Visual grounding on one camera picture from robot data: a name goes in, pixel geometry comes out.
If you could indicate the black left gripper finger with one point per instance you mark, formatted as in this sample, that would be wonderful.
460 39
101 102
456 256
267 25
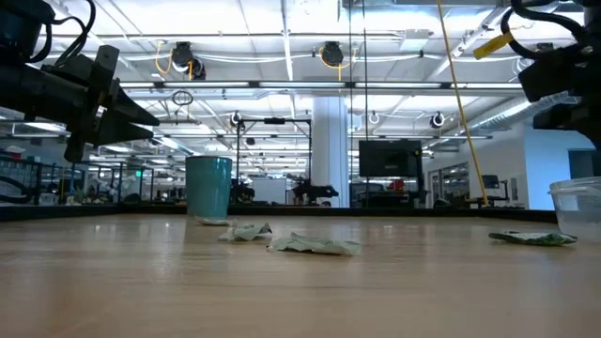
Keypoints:
129 110
122 133

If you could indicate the small white sweetener packet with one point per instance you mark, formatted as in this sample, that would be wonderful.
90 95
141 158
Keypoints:
213 221

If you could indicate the pale green sweetener packet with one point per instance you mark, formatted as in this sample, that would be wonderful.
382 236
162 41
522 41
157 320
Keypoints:
314 245
246 232

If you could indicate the dark green sweetener packet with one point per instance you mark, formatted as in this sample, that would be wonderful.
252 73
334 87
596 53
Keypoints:
533 238

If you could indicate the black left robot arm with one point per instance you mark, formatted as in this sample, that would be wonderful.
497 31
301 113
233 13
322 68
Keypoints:
19 89

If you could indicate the black background robot arm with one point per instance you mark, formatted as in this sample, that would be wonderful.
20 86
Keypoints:
312 190

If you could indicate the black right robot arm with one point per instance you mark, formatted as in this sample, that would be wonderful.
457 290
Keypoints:
573 119

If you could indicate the background storage shelf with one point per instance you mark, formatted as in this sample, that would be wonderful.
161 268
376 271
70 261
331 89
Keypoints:
28 180

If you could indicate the teal cup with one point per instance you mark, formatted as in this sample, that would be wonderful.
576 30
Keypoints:
209 188

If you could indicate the background desk with chair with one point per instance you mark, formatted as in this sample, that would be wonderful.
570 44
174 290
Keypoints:
490 188

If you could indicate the clear bag of green items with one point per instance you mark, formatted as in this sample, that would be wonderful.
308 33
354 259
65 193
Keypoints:
580 211

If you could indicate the white board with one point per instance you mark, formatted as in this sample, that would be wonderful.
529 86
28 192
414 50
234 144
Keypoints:
269 191

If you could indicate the black monitor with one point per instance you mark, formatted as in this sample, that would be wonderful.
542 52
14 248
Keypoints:
389 158

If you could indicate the white column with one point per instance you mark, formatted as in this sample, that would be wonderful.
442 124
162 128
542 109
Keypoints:
330 150

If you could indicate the black background rig frame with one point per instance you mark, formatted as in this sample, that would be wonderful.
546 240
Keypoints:
238 155

